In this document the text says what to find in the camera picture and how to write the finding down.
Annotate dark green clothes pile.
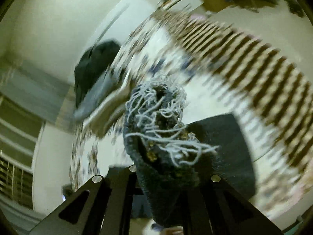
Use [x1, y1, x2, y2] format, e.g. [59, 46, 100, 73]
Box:
[74, 40, 121, 108]

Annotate folded dark grey garment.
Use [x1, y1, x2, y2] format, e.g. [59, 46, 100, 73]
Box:
[73, 69, 130, 122]

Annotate dark denim pants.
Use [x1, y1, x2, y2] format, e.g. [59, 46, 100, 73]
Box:
[123, 75, 256, 228]

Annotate floral fleece blanket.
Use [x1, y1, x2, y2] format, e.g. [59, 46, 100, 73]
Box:
[69, 16, 312, 219]

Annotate brown checkered blanket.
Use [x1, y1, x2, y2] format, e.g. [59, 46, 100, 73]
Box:
[153, 10, 312, 174]

